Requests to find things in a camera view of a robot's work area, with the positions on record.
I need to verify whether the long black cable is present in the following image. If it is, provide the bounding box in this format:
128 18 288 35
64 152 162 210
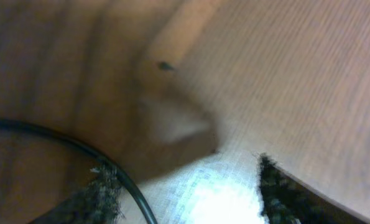
0 116 159 224

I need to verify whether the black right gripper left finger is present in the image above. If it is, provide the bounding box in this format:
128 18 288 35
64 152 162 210
30 166 124 224

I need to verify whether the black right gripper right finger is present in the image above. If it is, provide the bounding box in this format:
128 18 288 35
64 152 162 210
258 154 368 224

